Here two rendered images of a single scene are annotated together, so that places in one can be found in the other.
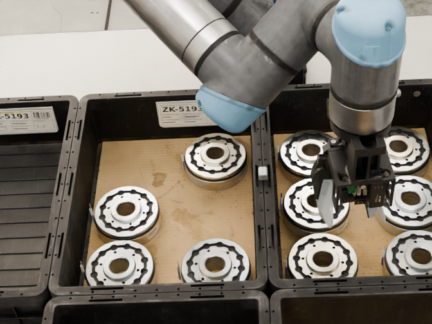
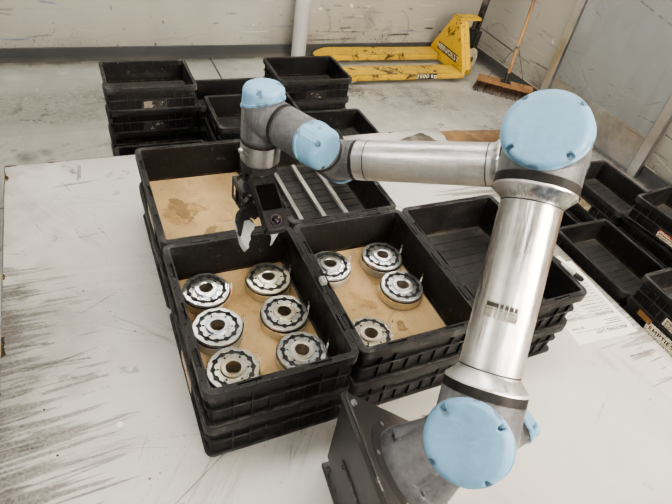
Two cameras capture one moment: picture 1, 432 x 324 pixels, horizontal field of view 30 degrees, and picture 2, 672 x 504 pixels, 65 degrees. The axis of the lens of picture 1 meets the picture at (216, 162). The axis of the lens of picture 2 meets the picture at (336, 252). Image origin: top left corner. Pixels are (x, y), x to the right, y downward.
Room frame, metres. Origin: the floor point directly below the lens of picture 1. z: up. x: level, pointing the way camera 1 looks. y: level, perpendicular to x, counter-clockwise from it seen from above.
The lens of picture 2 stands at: (1.47, -0.52, 1.73)
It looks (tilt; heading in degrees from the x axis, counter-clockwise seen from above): 41 degrees down; 145
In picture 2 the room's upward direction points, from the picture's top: 11 degrees clockwise
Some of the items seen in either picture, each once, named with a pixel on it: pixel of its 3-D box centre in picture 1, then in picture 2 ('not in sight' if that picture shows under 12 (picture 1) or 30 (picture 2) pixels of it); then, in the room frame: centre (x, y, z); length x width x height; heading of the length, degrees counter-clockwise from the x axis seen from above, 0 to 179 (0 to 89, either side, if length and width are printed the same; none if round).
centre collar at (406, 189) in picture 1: (410, 198); (217, 325); (0.78, -0.29, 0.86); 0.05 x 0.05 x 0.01
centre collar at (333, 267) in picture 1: (323, 260); (268, 276); (0.68, -0.14, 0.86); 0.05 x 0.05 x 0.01
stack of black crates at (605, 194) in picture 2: not in sight; (596, 212); (0.29, 1.81, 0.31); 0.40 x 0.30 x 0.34; 176
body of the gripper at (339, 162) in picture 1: (359, 155); (256, 184); (0.66, -0.17, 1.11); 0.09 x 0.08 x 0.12; 2
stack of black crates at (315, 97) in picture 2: not in sight; (303, 107); (-0.94, 0.75, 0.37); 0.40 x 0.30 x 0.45; 86
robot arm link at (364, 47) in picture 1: (365, 47); (263, 114); (0.67, -0.17, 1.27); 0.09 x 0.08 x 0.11; 23
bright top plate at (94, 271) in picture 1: (119, 268); (382, 256); (0.70, 0.16, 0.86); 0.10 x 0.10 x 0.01
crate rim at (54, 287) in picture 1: (164, 185); (382, 273); (0.81, 0.08, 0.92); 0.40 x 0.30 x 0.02; 176
